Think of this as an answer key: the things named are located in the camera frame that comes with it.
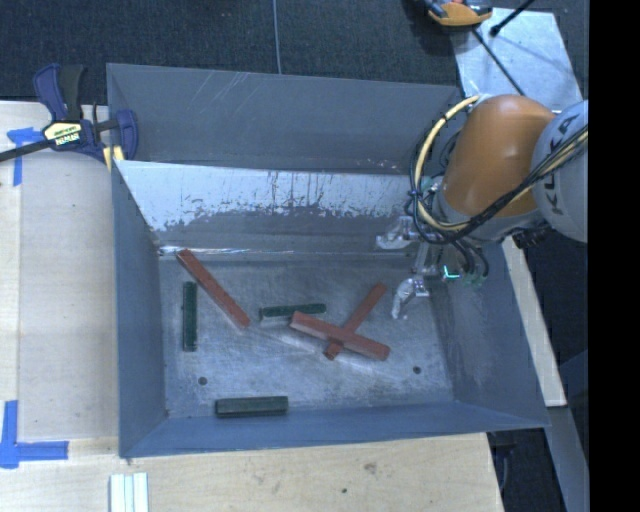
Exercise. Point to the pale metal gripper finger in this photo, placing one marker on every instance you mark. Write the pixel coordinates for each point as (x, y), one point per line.
(407, 295)
(400, 235)

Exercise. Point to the grey metal bin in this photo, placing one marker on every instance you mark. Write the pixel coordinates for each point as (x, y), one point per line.
(310, 390)

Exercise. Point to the red-brown flat block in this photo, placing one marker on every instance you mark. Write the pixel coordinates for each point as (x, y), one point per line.
(367, 305)
(212, 289)
(340, 336)

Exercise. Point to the dark green flat block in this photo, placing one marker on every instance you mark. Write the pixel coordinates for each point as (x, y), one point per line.
(189, 317)
(292, 311)
(251, 406)

